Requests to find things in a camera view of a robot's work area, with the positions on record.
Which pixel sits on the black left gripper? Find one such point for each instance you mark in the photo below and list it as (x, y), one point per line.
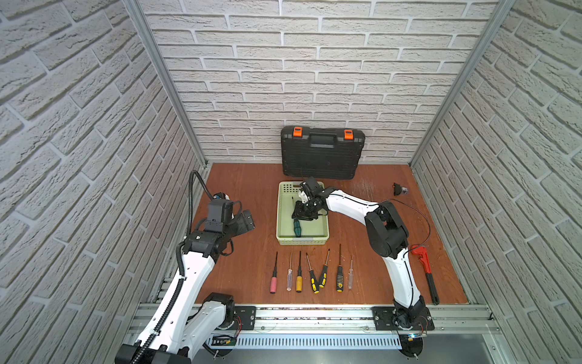
(245, 222)

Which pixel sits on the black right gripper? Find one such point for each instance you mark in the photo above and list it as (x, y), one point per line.
(301, 213)

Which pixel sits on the green black handle screwdriver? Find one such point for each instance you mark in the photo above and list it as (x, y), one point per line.
(297, 228)

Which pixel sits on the clear purple handle screwdriver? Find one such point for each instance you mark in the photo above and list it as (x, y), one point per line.
(289, 275)

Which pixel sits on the orange handle screwdriver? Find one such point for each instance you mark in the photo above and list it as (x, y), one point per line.
(299, 276)

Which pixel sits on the pink handle screwdriver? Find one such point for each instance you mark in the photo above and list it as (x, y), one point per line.
(273, 282)

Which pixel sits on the yellow black screwdriver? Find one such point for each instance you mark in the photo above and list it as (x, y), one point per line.
(340, 273)
(323, 276)
(313, 279)

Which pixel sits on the small clear handle screwdriver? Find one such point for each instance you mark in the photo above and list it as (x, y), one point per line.
(351, 274)

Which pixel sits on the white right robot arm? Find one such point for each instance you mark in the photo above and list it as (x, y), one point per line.
(387, 235)

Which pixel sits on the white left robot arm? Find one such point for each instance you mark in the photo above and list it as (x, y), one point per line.
(175, 333)

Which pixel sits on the green perforated plastic bin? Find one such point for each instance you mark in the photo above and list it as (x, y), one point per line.
(315, 232)

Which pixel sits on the black plastic tool case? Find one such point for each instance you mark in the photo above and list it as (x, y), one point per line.
(328, 153)

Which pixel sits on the small black round object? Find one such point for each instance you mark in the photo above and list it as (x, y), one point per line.
(399, 190)

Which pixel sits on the red pipe wrench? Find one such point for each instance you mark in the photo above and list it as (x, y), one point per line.
(422, 253)

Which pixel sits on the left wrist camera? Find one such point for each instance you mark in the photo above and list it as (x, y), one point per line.
(220, 209)

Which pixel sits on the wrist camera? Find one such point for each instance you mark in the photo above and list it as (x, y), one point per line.
(309, 189)
(220, 209)

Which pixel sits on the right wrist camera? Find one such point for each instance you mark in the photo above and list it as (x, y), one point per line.
(309, 189)

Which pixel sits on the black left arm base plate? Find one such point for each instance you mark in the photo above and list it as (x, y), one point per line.
(241, 317)

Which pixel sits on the aluminium front rail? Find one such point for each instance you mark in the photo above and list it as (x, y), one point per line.
(351, 327)

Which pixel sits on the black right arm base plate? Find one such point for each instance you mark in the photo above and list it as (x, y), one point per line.
(389, 318)

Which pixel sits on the aluminium corner frame post left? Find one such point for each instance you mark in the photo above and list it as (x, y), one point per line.
(146, 34)

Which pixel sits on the aluminium corner frame post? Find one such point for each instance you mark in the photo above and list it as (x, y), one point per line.
(498, 16)
(146, 34)

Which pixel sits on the aluminium corner frame post right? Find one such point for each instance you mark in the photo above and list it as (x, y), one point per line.
(498, 16)

